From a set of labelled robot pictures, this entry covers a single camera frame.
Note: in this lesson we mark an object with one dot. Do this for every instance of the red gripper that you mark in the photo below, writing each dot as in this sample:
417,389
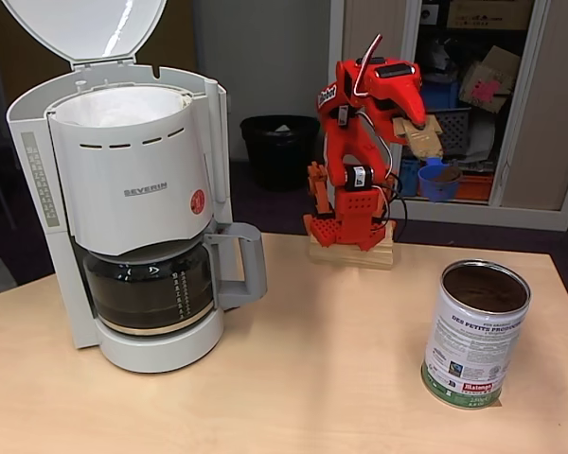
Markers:
403,98

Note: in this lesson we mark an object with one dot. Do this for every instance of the white green coffee tin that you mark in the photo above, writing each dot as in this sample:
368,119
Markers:
473,350

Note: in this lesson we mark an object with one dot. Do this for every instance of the red robot arm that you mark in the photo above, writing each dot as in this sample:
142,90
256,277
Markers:
338,142

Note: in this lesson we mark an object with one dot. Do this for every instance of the ground coffee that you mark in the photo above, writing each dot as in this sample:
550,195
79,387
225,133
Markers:
483,291

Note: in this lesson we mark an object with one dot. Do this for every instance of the white paper coffee filter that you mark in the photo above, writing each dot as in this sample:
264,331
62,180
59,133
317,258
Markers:
123,106

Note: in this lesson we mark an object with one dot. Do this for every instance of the white drip coffee maker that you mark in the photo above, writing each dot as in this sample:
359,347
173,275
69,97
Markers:
123,165

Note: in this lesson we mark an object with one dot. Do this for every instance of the blue plastic crate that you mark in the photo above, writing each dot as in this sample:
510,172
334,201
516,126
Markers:
442,97

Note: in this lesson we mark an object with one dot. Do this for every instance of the grey perforated basket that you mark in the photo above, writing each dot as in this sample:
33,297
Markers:
456,127

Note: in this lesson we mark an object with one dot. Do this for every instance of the small blue bin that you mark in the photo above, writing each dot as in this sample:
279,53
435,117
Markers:
409,179

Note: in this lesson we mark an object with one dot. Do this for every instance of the dark crumpled bag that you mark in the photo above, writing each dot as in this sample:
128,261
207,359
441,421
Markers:
440,52

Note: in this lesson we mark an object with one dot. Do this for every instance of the white cabinet beige doors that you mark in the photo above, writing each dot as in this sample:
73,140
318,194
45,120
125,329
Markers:
369,28

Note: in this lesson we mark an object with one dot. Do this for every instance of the orange plastic crate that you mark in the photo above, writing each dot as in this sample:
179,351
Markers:
478,186

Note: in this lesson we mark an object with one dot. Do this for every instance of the orange clamp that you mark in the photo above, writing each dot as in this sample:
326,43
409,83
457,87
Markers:
318,186

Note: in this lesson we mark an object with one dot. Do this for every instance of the white power socket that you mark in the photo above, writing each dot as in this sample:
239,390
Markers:
430,13

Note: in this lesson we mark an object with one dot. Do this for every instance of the cardboard box pink sticker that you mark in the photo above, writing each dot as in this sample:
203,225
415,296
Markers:
497,61

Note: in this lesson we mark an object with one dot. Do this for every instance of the white paper scrap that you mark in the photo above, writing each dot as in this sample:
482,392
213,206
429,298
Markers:
284,128

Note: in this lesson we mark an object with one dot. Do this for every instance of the black trash bin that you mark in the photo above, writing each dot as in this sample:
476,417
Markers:
274,161

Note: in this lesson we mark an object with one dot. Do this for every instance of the brown cardboard box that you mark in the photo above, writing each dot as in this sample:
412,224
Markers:
492,14

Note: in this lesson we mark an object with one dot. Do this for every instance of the wooden base block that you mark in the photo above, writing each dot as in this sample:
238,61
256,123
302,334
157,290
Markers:
350,257

